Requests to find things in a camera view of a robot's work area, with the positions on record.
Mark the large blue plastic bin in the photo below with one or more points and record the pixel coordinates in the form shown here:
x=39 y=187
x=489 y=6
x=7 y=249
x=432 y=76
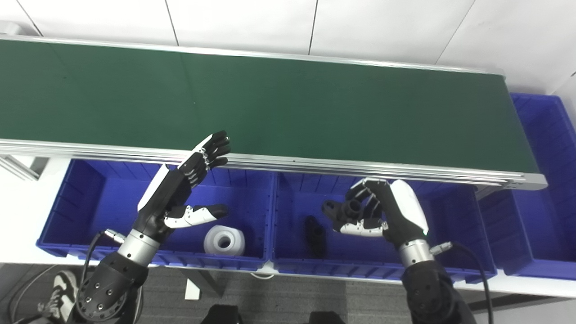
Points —
x=544 y=180

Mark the black and white sneaker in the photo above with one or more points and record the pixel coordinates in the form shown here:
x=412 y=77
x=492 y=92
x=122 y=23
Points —
x=60 y=292

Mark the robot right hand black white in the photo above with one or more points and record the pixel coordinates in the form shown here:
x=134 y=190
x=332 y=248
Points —
x=402 y=211

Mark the black flanged part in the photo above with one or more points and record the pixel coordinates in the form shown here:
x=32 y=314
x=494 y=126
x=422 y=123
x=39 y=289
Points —
x=315 y=236
x=330 y=208

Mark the grey conveyor end housing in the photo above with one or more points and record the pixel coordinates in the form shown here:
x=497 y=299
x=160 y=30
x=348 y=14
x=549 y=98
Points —
x=9 y=29

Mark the aluminium conveyor support leg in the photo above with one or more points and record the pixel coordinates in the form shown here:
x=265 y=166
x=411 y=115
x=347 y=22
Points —
x=20 y=166
x=488 y=192

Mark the table leg with white foot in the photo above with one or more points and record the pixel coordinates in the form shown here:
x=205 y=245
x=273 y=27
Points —
x=192 y=290

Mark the robot left hand black white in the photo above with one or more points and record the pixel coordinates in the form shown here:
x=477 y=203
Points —
x=168 y=193

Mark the green conveyor belt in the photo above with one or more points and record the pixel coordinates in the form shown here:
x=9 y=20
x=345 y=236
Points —
x=292 y=108
x=315 y=165

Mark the robot right leg black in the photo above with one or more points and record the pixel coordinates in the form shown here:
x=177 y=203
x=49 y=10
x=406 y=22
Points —
x=327 y=318

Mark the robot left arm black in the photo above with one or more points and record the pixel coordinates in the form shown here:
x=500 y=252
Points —
x=110 y=281

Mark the white cylindrical part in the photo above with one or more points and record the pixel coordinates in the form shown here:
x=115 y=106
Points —
x=225 y=240

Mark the robot left leg black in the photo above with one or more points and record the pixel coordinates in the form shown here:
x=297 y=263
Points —
x=220 y=315

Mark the robot leg black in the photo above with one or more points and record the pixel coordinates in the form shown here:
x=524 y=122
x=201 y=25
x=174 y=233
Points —
x=327 y=318
x=220 y=315

